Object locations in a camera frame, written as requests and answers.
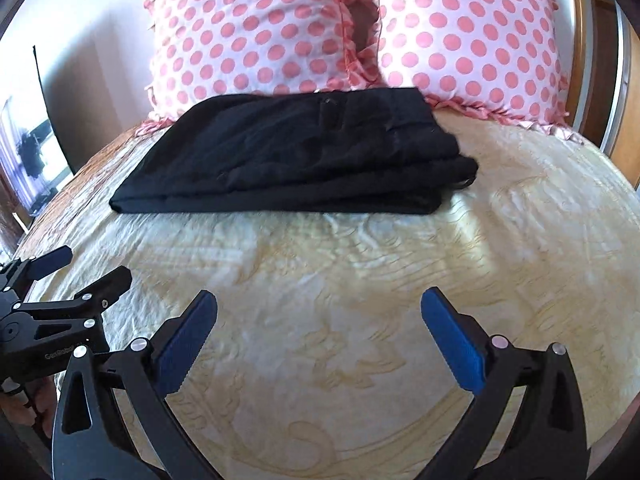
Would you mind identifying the flat screen television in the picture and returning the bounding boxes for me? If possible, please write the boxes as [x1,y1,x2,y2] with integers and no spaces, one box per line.
[0,45,77,219]

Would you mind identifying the cream patterned bedspread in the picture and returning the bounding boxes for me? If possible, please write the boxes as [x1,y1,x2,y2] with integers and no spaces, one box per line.
[10,110,640,480]

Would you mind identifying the black pants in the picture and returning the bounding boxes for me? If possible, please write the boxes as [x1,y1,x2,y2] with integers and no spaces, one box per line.
[109,87,479,217]

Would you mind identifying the pink polka dot pillow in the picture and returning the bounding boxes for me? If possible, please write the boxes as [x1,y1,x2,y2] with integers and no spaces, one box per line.
[372,0,584,144]
[140,0,382,125]

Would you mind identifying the person's left hand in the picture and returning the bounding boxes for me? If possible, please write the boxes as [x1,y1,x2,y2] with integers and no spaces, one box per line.
[0,379,57,438]

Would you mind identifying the wooden wardrobe door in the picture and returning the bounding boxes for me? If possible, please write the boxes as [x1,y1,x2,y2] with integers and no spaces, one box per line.
[582,0,640,187]

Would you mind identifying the wooden headboard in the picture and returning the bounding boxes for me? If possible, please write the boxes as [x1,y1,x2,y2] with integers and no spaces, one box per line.
[570,0,589,132]

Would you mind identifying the wooden television cabinet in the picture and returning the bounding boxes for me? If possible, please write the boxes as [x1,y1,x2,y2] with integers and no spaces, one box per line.
[0,165,37,261]

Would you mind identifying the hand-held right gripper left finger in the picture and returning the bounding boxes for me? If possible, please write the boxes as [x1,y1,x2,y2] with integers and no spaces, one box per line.
[50,289,236,480]

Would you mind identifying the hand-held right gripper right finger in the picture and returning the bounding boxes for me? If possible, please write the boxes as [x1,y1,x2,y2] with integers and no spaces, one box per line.
[420,286,590,480]

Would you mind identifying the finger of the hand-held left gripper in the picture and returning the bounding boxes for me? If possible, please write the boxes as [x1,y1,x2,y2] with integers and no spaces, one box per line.
[0,246,74,307]
[49,265,134,314]

